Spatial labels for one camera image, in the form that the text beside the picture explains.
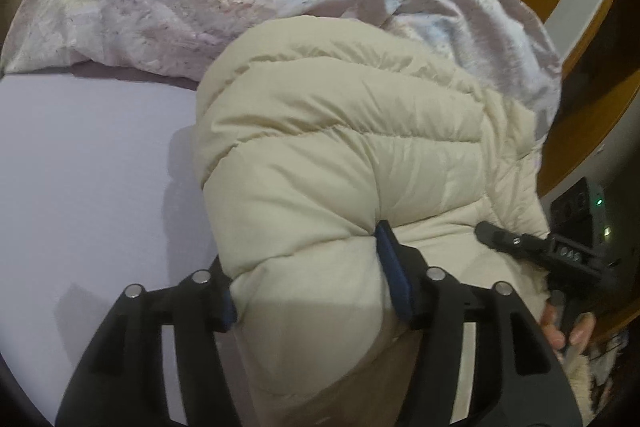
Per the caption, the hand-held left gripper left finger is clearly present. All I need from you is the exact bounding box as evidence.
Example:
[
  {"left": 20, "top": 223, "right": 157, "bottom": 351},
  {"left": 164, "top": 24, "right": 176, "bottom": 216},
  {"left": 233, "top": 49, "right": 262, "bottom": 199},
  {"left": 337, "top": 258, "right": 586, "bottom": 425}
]
[{"left": 55, "top": 254, "right": 241, "bottom": 427}]

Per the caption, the black device with green light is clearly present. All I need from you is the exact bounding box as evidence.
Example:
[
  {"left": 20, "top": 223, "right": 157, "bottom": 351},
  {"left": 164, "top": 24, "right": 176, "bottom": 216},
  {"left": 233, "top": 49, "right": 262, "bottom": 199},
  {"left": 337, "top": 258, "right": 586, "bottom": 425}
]
[{"left": 550, "top": 176, "right": 610, "bottom": 250}]

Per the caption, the cream quilted puffer jacket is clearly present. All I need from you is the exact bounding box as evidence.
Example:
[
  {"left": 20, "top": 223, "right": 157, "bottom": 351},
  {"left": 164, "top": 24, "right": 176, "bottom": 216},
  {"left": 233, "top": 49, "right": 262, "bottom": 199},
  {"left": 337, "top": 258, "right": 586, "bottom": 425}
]
[{"left": 192, "top": 18, "right": 552, "bottom": 427}]

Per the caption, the white fluffy cloth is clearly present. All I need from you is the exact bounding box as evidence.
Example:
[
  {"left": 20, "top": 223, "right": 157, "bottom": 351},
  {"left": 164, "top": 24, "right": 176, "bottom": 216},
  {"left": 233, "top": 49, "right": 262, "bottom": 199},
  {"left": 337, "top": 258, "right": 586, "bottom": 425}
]
[{"left": 562, "top": 349, "right": 608, "bottom": 413}]

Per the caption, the person's right hand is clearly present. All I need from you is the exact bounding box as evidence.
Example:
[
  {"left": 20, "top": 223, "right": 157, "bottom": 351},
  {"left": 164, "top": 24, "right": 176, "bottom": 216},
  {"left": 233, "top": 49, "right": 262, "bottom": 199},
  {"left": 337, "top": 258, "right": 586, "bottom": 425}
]
[{"left": 541, "top": 301, "right": 597, "bottom": 351}]

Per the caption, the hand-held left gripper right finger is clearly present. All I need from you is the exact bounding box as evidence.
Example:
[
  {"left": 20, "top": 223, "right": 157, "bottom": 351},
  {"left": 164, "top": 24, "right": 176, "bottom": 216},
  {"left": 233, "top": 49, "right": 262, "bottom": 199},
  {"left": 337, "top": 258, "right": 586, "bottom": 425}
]
[{"left": 375, "top": 219, "right": 584, "bottom": 427}]

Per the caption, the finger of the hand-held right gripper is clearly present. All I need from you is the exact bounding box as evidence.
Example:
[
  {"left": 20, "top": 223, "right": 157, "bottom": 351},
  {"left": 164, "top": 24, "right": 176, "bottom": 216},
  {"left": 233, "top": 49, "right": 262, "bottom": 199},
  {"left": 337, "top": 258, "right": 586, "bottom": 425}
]
[{"left": 475, "top": 221, "right": 552, "bottom": 267}]

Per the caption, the brown wooden frame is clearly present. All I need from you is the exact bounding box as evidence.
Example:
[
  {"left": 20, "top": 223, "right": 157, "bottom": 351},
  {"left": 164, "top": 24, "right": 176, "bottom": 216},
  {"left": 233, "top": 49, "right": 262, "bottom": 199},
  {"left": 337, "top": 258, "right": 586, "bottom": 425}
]
[{"left": 507, "top": 0, "right": 640, "bottom": 208}]

